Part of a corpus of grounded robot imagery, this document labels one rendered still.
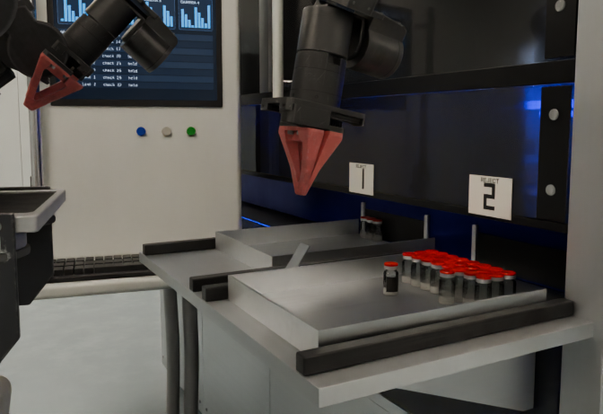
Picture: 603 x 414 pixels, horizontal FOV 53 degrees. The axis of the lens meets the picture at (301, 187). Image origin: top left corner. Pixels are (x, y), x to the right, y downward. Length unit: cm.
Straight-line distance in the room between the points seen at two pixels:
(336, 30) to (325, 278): 42
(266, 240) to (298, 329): 59
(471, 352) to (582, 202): 26
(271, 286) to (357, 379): 31
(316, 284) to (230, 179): 68
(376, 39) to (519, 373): 49
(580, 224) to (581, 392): 22
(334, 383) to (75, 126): 106
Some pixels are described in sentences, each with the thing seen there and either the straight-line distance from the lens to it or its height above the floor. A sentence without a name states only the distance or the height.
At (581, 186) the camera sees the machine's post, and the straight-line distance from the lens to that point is 84.
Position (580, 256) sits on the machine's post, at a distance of 85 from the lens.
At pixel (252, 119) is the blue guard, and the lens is 166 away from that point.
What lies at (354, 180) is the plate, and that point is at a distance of 122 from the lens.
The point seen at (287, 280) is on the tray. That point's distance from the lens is 90.
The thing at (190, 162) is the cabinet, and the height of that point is 103.
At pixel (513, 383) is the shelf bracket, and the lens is 91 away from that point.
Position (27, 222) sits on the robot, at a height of 104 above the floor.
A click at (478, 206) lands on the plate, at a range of 96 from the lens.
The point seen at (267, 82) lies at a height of 124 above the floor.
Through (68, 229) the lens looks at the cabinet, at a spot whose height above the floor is 88.
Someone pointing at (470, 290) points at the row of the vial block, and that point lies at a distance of 85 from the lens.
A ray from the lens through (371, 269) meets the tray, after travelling 98.
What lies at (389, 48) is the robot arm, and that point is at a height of 121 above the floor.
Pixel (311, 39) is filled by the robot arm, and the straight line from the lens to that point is 66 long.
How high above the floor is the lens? 113
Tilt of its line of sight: 6 degrees down
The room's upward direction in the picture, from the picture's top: straight up
